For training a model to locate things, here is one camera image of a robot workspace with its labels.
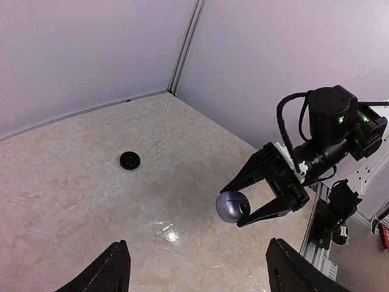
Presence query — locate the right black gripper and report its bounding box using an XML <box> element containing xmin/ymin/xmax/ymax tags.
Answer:
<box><xmin>219</xmin><ymin>142</ymin><xmax>309</xmax><ymax>228</ymax></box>

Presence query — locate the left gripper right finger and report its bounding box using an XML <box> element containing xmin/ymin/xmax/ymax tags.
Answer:
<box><xmin>266</xmin><ymin>238</ymin><xmax>348</xmax><ymax>292</ymax></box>

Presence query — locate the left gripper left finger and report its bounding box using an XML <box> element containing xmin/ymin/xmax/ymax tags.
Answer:
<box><xmin>57</xmin><ymin>240</ymin><xmax>131</xmax><ymax>292</ymax></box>

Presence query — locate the grey oval earbud case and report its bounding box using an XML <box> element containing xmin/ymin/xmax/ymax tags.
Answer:
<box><xmin>215</xmin><ymin>191</ymin><xmax>251</xmax><ymax>224</ymax></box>

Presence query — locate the black round charging case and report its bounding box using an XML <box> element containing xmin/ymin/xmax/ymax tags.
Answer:
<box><xmin>119</xmin><ymin>151</ymin><xmax>141</xmax><ymax>170</ymax></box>

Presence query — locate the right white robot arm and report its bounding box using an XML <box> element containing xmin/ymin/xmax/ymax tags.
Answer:
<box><xmin>216</xmin><ymin>85</ymin><xmax>388</xmax><ymax>249</ymax></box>

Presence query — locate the front aluminium rail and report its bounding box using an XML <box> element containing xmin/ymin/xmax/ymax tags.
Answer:
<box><xmin>300</xmin><ymin>182</ymin><xmax>338</xmax><ymax>281</ymax></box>

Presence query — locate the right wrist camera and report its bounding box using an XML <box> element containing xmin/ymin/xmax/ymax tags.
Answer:
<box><xmin>274</xmin><ymin>142</ymin><xmax>308</xmax><ymax>184</ymax></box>

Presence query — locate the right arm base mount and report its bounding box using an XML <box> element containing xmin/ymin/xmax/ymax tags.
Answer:
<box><xmin>312</xmin><ymin>179</ymin><xmax>362</xmax><ymax>249</ymax></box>

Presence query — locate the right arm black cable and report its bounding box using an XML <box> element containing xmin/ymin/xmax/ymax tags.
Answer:
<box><xmin>275</xmin><ymin>90</ymin><xmax>338</xmax><ymax>183</ymax></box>

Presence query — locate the right aluminium frame post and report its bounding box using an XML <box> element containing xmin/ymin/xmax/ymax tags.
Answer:
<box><xmin>167</xmin><ymin>0</ymin><xmax>207</xmax><ymax>96</ymax></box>

